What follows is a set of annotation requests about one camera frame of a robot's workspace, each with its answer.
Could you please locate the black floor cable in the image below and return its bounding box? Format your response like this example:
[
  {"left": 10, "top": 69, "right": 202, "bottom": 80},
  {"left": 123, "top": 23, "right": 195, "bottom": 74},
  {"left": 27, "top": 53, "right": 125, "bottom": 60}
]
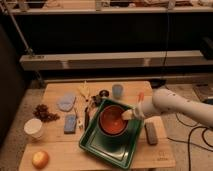
[{"left": 166, "top": 113, "right": 213, "bottom": 171}]

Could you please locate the white cup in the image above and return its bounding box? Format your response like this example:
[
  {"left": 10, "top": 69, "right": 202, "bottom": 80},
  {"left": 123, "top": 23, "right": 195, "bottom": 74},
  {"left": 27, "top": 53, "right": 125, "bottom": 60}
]
[{"left": 24, "top": 118, "right": 44, "bottom": 139}]

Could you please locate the light blue cup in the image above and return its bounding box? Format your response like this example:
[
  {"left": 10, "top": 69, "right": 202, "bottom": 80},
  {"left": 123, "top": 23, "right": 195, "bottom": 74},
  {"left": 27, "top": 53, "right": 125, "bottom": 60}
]
[{"left": 112, "top": 84, "right": 123, "bottom": 99}]

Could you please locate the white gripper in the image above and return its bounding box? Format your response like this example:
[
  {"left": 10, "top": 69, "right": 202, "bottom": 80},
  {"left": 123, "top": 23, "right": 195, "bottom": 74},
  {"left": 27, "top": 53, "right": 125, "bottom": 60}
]
[{"left": 121, "top": 106, "right": 145, "bottom": 120}]

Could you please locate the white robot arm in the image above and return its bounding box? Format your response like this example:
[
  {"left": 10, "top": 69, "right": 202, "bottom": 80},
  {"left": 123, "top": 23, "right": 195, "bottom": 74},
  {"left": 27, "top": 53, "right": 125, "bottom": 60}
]
[{"left": 122, "top": 89, "right": 213, "bottom": 129}]

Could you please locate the brown ceramic bowl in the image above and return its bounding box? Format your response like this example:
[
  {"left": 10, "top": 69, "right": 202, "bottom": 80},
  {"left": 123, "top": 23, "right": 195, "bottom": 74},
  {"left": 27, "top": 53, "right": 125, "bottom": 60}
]
[{"left": 99, "top": 105, "right": 128, "bottom": 136}]

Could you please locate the gray eraser block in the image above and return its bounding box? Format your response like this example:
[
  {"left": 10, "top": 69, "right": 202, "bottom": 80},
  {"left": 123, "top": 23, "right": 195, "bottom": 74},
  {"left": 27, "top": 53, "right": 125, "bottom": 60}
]
[{"left": 145, "top": 122, "right": 158, "bottom": 145}]

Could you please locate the wooden board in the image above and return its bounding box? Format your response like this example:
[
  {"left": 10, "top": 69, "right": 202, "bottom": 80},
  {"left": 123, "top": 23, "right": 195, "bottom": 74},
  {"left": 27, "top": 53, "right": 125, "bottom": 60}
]
[{"left": 19, "top": 82, "right": 175, "bottom": 171}]

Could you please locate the green plastic tray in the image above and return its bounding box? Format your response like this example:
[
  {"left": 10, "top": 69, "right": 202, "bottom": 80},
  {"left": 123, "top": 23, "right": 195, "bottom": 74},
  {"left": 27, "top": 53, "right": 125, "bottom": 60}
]
[{"left": 79, "top": 99, "right": 143, "bottom": 169}]

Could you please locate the small dark round object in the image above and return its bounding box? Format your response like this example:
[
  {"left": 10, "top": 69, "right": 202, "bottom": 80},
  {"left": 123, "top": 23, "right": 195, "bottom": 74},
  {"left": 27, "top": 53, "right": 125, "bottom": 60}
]
[{"left": 99, "top": 90, "right": 109, "bottom": 98}]

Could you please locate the metal shelf rail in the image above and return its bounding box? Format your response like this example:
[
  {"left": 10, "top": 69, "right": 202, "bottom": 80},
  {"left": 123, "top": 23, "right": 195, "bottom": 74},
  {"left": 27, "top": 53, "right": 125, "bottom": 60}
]
[{"left": 20, "top": 50, "right": 213, "bottom": 71}]

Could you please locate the brown grape bunch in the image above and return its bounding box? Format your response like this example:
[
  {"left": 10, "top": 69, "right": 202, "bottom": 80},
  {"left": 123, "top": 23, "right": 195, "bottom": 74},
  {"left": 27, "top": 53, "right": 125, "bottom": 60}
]
[{"left": 33, "top": 104, "right": 60, "bottom": 122}]

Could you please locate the orange marker pen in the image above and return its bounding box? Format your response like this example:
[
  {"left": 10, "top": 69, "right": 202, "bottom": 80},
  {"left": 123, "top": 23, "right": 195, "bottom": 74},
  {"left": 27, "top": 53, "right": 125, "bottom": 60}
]
[{"left": 137, "top": 92, "right": 144, "bottom": 107}]

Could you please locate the orange apple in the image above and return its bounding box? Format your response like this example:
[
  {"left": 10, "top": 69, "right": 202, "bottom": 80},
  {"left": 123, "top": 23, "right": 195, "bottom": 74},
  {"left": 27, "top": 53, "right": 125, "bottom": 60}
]
[{"left": 32, "top": 151, "right": 49, "bottom": 169}]

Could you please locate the blue sponge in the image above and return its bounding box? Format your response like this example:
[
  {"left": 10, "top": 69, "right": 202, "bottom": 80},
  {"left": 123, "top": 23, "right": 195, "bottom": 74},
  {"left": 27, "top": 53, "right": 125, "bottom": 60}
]
[{"left": 64, "top": 114, "right": 76, "bottom": 134}]

